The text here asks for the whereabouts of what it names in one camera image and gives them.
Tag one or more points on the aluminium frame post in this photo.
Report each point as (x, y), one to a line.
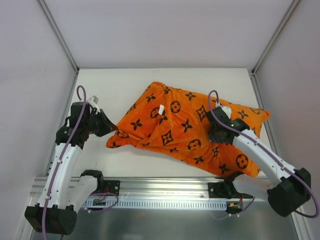
(58, 34)
(276, 34)

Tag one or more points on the aluminium left frame post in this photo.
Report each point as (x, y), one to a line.
(58, 34)

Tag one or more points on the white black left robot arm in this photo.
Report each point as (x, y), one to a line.
(56, 210)

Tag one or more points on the aluminium right frame post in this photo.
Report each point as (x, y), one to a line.
(276, 34)

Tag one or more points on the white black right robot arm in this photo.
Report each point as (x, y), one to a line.
(285, 188)

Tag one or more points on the white pillowcase care label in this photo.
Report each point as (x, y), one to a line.
(161, 109)

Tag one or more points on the white slotted cable duct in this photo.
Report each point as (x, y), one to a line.
(166, 204)

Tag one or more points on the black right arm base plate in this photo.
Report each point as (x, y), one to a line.
(225, 190)

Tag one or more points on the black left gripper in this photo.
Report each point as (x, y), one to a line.
(100, 124)

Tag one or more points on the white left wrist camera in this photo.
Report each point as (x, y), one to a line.
(93, 101)

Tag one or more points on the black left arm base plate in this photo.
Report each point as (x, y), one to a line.
(111, 186)

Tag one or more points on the aluminium front rail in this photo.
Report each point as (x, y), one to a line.
(156, 188)

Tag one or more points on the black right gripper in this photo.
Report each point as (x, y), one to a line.
(216, 135)

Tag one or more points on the orange patterned plush pillowcase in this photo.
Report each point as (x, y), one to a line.
(182, 130)

